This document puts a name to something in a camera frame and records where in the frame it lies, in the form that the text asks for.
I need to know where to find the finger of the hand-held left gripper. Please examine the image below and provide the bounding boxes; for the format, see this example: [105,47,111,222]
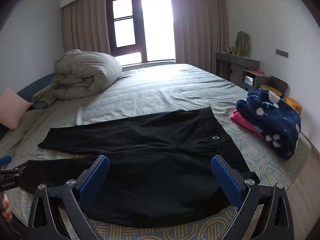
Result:
[0,155,28,180]

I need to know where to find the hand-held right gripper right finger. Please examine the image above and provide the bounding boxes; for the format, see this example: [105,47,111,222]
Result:
[211,154,294,240]

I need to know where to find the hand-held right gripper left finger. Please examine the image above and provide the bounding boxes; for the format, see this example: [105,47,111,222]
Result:
[27,155,110,240]

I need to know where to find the black pants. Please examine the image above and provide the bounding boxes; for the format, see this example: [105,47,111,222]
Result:
[19,106,260,228]

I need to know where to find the person's left hand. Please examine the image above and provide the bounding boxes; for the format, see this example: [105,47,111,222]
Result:
[0,192,13,222]

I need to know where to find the pink garment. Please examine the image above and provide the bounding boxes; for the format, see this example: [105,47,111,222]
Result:
[230,109,265,140]

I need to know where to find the pink pillow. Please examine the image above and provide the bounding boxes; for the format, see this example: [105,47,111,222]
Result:
[0,88,33,130]

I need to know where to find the grey green pillow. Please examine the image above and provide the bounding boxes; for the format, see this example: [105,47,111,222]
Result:
[31,90,59,109]

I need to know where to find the navy fleece garment white hearts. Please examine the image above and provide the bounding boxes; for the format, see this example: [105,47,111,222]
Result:
[236,87,302,160]

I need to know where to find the blue headboard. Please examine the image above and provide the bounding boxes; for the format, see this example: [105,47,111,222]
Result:
[16,72,57,102]

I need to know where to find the round wooden stool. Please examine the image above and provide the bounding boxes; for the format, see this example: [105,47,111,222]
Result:
[260,85,283,98]

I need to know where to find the yellow stool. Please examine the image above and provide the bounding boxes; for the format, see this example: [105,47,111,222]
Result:
[285,97,303,115]

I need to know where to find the rolled patterned duvet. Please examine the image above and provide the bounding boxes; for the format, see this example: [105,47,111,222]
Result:
[49,49,122,101]

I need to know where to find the dark grey chair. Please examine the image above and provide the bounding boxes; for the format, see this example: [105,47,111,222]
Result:
[269,76,288,98]

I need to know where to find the bed with patterned sheet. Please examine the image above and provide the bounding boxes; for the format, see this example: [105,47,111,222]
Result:
[0,63,313,240]

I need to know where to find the grey dresser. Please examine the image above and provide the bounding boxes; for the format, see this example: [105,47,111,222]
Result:
[216,52,269,92]

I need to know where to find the wavy tabletop mirror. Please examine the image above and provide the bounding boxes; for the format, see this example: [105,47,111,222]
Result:
[236,31,251,57]

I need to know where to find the beige curtain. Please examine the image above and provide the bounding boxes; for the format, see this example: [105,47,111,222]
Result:
[169,0,230,77]
[62,0,112,55]

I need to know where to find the dark framed window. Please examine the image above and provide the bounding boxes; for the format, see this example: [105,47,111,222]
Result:
[106,0,175,67]

